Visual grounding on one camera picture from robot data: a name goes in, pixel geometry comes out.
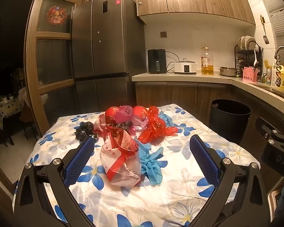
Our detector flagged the white electric cooker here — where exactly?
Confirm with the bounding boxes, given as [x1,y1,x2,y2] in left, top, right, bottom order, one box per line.
[174,58,197,74]

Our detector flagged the black plastic bag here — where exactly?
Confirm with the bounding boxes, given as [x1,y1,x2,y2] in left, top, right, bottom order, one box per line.
[74,121,98,143]
[115,120,133,131]

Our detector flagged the red paper cup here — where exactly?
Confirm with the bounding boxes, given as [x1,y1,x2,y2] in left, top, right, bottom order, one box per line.
[132,106,149,124]
[105,107,120,119]

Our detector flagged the pink plastic bag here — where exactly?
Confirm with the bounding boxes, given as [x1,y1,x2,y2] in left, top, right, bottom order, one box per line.
[114,105,136,124]

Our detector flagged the black dish rack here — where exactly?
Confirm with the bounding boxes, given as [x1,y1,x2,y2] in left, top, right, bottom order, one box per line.
[234,36,264,75]

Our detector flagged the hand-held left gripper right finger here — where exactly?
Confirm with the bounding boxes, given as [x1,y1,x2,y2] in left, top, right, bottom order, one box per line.
[189,134,269,227]

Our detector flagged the large red white printed bag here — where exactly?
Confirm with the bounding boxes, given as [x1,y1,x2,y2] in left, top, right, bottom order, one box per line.
[100,128,142,190]

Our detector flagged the cooking oil bottle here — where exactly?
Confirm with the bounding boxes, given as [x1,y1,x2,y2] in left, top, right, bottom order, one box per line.
[201,47,214,75]

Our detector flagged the wooden glass door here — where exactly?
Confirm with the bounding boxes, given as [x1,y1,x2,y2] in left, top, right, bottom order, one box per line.
[24,0,88,135]

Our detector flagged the purple rubber glove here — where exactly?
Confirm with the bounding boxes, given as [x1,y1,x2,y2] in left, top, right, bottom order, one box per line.
[132,119,150,129]

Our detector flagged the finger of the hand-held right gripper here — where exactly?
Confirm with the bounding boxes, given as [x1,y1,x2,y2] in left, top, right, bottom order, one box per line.
[255,116,284,150]

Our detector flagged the white plates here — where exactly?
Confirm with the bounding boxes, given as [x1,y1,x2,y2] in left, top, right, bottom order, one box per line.
[238,35,256,48]

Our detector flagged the red plastic bag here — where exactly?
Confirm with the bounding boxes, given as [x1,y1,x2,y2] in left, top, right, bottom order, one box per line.
[138,106,179,145]

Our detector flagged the wooden kitchen counter cabinet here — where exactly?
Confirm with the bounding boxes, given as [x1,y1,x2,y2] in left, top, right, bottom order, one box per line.
[132,72,284,147]

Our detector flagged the black air fryer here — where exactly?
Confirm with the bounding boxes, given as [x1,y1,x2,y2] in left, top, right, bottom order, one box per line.
[148,49,167,74]

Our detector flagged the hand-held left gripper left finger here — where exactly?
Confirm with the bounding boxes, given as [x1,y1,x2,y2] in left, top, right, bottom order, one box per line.
[13,136,96,227]

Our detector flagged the hanging metal spatula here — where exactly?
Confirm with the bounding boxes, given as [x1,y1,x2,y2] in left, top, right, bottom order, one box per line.
[260,15,270,44]

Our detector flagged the white bottle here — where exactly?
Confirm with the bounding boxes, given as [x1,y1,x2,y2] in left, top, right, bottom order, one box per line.
[271,63,278,87]

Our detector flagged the steel basin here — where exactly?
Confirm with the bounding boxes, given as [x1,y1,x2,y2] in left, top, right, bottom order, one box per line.
[219,67,238,77]

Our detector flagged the pink utensil holder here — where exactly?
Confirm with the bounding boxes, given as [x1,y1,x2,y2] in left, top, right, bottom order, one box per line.
[242,67,258,83]

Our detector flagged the wooden wall cabinet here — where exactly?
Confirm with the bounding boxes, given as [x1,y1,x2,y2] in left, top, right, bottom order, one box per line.
[134,0,256,25]

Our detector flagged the blue floral tablecloth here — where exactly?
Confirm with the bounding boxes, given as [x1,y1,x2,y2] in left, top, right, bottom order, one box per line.
[13,103,261,227]

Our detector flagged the dark grey refrigerator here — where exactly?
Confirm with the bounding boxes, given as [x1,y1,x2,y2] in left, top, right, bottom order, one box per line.
[71,0,146,115]

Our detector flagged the red round door decoration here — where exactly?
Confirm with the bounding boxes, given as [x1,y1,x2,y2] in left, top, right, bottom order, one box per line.
[47,6,68,24]

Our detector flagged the chrome kitchen faucet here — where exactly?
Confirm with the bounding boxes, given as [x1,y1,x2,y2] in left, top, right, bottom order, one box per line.
[275,53,284,87]

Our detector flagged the steel sink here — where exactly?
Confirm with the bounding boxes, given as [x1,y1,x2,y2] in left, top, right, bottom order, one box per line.
[256,83,284,103]

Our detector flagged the dotted cloth dining table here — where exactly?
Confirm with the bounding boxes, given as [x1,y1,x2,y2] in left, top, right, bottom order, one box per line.
[0,95,24,123]

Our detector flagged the black power cable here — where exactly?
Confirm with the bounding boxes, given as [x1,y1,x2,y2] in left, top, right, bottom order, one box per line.
[166,51,180,73]

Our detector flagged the black trash bin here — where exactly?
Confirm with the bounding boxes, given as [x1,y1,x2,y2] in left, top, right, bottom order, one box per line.
[209,99,251,145]

